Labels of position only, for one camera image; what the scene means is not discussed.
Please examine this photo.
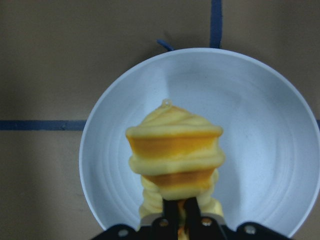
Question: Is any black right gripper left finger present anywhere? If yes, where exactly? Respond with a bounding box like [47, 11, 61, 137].
[163, 199, 179, 240]

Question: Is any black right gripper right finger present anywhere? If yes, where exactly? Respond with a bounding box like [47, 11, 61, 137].
[184, 197, 227, 240]

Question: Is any blue plate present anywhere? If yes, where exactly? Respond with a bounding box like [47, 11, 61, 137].
[79, 48, 320, 237]

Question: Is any yellow ridged bread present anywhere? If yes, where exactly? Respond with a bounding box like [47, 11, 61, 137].
[125, 99, 225, 240]

